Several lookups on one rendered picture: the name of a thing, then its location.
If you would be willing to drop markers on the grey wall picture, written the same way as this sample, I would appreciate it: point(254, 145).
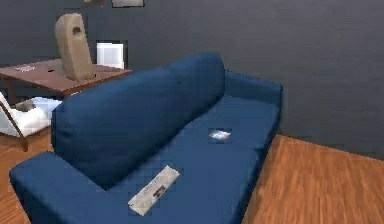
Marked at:
point(127, 3)

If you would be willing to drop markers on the white armchair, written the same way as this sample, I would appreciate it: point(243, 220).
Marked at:
point(26, 120)

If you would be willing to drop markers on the blue sofa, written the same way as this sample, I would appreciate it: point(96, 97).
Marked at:
point(140, 133)

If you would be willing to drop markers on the tan stone sculpture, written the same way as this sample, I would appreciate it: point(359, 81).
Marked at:
point(73, 50)

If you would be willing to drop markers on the dark wall picture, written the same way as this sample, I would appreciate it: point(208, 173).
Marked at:
point(93, 2)

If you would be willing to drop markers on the white framed picture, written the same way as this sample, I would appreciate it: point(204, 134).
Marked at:
point(110, 55)

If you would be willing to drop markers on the small grey flat item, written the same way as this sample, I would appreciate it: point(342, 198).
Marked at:
point(24, 68)

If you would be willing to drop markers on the grey remote control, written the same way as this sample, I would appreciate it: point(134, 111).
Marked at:
point(154, 190)

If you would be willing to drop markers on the brown wooden table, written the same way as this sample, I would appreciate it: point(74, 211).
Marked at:
point(46, 78)

